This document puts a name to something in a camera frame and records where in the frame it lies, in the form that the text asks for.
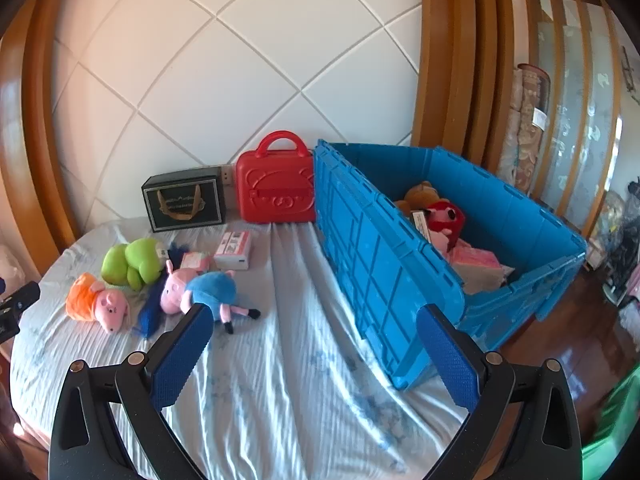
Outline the pig plush with orange dress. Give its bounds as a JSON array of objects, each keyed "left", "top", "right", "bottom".
[{"left": 66, "top": 272, "right": 132, "bottom": 335}]

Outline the wooden headboard frame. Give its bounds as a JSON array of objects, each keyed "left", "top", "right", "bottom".
[{"left": 0, "top": 0, "right": 517, "bottom": 281}]

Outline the red plush toy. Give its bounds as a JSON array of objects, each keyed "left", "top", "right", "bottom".
[{"left": 424, "top": 200, "right": 467, "bottom": 237}]

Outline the patterned rolled carpet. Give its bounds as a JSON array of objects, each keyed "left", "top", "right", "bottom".
[{"left": 516, "top": 63, "right": 551, "bottom": 194}]

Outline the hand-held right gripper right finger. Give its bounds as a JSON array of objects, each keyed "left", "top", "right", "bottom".
[{"left": 416, "top": 302, "right": 583, "bottom": 480}]

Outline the pale striped bed sheet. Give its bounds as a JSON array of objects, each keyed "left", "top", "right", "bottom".
[{"left": 10, "top": 217, "right": 473, "bottom": 480}]

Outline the pale rolled carpet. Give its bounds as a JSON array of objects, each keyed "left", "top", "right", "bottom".
[{"left": 497, "top": 71, "right": 526, "bottom": 188}]

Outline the green bag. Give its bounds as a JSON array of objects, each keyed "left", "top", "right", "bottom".
[{"left": 581, "top": 364, "right": 640, "bottom": 480}]

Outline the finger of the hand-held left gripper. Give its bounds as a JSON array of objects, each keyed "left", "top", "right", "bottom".
[
  {"left": 0, "top": 281, "right": 41, "bottom": 312},
  {"left": 0, "top": 310, "right": 21, "bottom": 345}
]

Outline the blue fluffy brush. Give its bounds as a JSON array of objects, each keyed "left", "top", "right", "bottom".
[{"left": 131, "top": 242, "right": 192, "bottom": 339}]

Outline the large pink tissue pack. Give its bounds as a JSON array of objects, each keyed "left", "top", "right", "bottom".
[{"left": 446, "top": 239, "right": 516, "bottom": 296}]

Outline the small pink tissue pack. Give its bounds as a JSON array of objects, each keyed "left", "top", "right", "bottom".
[{"left": 179, "top": 252, "right": 214, "bottom": 274}]

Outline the green plush toy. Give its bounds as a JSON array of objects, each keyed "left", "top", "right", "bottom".
[{"left": 101, "top": 238, "right": 168, "bottom": 292}]

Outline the red toy suitcase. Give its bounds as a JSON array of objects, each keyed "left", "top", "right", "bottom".
[{"left": 236, "top": 131, "right": 317, "bottom": 223}]

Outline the black gift box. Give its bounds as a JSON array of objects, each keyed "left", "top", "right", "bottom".
[{"left": 141, "top": 165, "right": 227, "bottom": 232}]

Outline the blue plastic crate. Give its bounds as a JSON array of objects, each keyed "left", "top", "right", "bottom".
[{"left": 313, "top": 141, "right": 588, "bottom": 392}]

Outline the pig plush with blue shirt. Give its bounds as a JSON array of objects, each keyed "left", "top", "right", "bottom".
[{"left": 160, "top": 260, "right": 262, "bottom": 335}]

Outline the wooden glass partition screen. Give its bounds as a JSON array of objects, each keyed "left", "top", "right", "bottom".
[{"left": 520, "top": 0, "right": 628, "bottom": 241}]

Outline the white padded headboard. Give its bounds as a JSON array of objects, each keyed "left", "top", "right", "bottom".
[{"left": 50, "top": 0, "right": 423, "bottom": 226}]

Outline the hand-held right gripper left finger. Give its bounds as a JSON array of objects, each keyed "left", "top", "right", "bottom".
[{"left": 48, "top": 302, "right": 215, "bottom": 480}]

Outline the white and red box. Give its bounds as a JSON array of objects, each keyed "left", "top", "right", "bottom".
[{"left": 213, "top": 231, "right": 251, "bottom": 271}]

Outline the pile of household clutter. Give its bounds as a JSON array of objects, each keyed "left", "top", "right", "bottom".
[{"left": 584, "top": 177, "right": 640, "bottom": 348}]

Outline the brown teddy bear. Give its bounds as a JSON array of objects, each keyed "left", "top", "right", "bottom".
[{"left": 393, "top": 180, "right": 442, "bottom": 217}]

